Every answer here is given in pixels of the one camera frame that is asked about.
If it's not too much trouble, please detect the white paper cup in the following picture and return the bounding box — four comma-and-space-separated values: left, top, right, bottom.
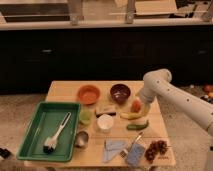
97, 114, 114, 132

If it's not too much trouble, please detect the orange red apple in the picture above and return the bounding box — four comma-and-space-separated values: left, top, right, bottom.
131, 100, 142, 113

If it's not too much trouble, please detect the wooden table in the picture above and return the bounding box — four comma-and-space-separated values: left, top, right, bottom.
24, 81, 176, 168

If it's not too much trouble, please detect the yellow toy banana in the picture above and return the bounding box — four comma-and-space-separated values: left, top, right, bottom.
120, 112, 142, 120

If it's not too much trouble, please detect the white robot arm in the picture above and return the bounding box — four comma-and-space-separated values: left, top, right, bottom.
138, 69, 213, 171

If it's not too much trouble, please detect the blue scouring pad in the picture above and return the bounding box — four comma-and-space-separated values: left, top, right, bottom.
125, 143, 145, 167

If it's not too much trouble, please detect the dark red grape bunch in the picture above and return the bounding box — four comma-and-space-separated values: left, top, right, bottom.
145, 140, 167, 163

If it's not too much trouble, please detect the blue folded cloth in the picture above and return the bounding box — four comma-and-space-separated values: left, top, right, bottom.
102, 139, 127, 163

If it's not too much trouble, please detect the dark maroon bowl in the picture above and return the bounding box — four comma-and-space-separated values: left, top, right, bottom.
110, 84, 131, 104

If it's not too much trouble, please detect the light green plastic cup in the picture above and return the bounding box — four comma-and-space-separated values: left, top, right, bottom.
79, 110, 92, 125

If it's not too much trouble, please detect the white handled dish brush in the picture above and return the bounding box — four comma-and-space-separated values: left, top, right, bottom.
43, 112, 72, 154

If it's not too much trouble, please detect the black low cabinet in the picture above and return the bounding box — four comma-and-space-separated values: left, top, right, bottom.
0, 26, 213, 94

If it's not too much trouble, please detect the green plastic tray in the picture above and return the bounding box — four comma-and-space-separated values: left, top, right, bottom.
17, 102, 81, 162

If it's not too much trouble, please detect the green toy cucumber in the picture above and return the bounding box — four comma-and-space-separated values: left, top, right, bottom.
126, 120, 149, 131

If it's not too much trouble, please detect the orange plastic bowl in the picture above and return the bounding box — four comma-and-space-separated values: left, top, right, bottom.
77, 85, 100, 105

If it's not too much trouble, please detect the small metal cup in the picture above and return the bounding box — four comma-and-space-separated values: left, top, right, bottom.
75, 131, 89, 148

